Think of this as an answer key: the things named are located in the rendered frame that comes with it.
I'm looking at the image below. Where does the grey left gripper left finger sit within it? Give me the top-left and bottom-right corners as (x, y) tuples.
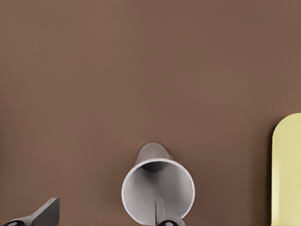
(1, 197), (60, 226)

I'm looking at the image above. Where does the pale yellow tray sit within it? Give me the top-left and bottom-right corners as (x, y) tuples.
(271, 113), (301, 226)

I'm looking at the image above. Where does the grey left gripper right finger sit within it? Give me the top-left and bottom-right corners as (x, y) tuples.
(154, 198), (186, 226)

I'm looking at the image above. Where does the white IKEA cup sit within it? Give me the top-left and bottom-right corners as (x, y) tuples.
(121, 142), (196, 226)

